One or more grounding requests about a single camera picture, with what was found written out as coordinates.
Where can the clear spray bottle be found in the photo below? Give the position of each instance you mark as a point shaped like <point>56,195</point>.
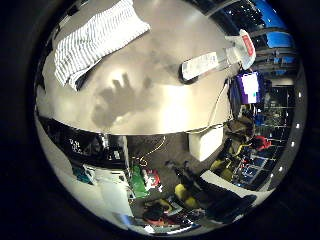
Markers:
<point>200,65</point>

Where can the white striped cloth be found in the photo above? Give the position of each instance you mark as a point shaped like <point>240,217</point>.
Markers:
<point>96,36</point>

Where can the white box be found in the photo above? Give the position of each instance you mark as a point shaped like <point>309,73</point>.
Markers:
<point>206,143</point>

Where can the green bag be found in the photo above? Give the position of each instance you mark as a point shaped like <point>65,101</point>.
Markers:
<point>138,183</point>

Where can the yellow round object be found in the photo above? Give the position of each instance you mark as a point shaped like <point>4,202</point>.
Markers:
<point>192,202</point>
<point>181,191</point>

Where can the purple lit screen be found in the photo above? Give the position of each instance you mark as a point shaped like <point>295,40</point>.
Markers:
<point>248,87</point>

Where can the person in red top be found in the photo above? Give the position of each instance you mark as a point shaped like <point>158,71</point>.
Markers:
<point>262,142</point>

